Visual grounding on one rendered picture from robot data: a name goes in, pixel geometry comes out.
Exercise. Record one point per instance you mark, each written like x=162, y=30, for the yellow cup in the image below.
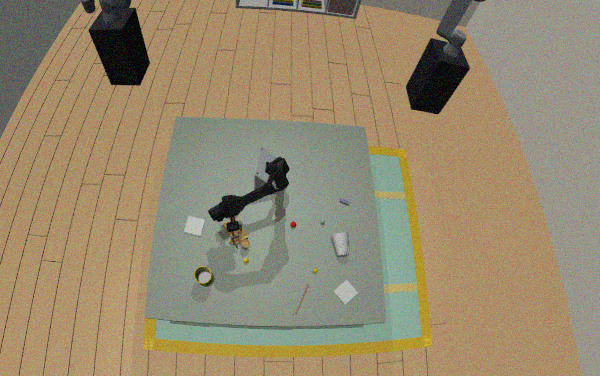
x=203, y=276

